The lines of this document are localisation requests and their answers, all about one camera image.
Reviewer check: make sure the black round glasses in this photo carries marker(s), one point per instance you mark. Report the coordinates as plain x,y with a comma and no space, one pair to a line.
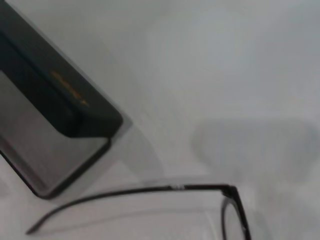
200,187

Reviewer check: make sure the black glasses case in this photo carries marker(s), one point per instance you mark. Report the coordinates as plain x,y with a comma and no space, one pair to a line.
62,95

